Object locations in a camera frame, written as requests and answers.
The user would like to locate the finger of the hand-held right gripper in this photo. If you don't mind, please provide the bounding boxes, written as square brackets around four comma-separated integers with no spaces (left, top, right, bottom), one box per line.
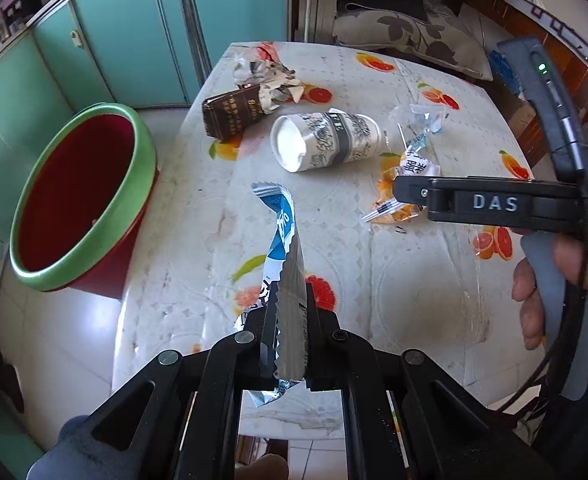
[393,175,455,222]

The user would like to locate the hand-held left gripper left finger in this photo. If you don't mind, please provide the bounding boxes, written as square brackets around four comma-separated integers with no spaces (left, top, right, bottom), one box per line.
[88,282,281,480]

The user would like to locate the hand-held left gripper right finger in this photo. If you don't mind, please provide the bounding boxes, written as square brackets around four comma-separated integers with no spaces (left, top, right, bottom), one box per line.
[301,282,555,480]

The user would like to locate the clear orange plastic wrapper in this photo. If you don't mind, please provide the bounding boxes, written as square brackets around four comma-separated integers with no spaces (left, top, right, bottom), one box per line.
[361,147,442,226]

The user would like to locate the blue white snack wrapper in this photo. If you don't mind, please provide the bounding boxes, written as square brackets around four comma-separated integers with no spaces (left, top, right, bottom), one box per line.
[231,181,310,407]

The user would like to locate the large red bucket green rim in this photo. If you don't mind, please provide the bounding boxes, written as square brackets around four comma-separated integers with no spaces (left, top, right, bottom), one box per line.
[9,102,160,301]

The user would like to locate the person's left hand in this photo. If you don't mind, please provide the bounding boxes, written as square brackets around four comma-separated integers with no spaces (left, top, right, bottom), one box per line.
[234,454,290,480]

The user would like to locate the fruit print tablecloth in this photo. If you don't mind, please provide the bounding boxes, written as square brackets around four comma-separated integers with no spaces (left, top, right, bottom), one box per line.
[111,41,547,436]

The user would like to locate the brown cardboard box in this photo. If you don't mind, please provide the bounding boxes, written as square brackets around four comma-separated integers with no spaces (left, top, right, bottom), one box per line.
[499,87,542,138]

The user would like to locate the patterned paper cup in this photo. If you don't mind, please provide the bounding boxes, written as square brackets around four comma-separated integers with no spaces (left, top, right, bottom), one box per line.
[270,109,391,174]

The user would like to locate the blue plastic basket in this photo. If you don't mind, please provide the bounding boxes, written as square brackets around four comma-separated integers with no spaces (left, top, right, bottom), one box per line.
[489,50,525,96]

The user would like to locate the floral cushion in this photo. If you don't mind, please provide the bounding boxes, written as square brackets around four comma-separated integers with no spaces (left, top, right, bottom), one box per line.
[333,1,495,82]

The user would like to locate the brown wooden desk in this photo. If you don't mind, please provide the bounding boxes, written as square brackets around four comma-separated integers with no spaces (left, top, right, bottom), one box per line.
[474,0,588,171]

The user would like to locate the crumpled red silver foil wrapper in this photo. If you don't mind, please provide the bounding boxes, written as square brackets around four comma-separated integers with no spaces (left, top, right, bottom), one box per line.
[231,44,305,113]

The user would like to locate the white patterned desk cover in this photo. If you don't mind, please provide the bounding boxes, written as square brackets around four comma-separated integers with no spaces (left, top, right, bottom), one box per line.
[494,0,588,86]

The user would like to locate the black seat mat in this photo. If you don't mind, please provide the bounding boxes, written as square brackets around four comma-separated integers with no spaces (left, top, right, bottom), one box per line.
[336,0,427,23]

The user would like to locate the brown snack packet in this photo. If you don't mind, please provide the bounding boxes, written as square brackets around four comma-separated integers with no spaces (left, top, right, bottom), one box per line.
[201,84,265,141]

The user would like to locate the person's blue grey clothing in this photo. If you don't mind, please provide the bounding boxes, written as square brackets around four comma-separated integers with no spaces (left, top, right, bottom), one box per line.
[26,417,105,480]

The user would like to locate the teal lower kitchen cabinets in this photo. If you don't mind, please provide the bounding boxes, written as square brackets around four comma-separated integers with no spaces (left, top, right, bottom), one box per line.
[0,0,295,321]

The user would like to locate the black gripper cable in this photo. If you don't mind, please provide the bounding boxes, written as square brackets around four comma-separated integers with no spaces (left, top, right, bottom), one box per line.
[494,170,588,421]

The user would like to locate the metal sliding door frame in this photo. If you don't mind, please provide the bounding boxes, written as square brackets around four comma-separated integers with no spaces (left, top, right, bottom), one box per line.
[289,0,340,43]

